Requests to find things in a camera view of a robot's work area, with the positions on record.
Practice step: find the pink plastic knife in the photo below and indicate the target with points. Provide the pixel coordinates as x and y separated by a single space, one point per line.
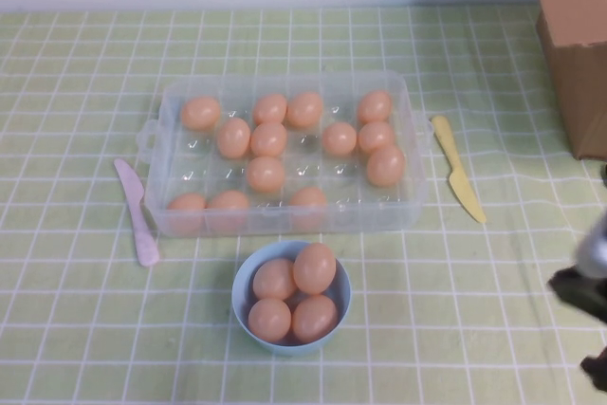
137 215

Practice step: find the clear plastic egg box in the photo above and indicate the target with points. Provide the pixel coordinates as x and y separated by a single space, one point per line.
355 220

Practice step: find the green checked tablecloth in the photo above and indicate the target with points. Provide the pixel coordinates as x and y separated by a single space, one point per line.
71 329

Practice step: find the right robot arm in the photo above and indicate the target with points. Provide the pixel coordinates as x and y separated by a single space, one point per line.
593 253

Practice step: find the yellow plastic knife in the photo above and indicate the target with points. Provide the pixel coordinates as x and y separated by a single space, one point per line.
457 172

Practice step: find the brown cardboard box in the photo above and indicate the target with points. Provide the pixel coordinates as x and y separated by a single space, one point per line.
574 44

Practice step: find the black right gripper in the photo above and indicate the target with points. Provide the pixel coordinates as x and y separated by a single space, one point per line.
596 368

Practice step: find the light blue bowl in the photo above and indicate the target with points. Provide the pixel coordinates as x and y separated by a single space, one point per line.
242 315

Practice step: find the brown egg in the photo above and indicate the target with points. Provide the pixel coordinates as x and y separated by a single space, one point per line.
186 204
374 106
385 165
200 112
269 320
339 138
269 108
304 109
265 173
228 202
272 279
314 318
375 136
308 199
268 139
314 268
233 138

